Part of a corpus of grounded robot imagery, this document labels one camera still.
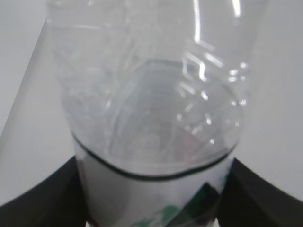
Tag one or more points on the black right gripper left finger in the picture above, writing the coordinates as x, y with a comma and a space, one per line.
57, 201

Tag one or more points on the clear water bottle red label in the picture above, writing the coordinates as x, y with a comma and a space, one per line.
155, 93

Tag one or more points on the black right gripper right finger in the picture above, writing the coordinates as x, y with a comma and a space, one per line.
250, 201

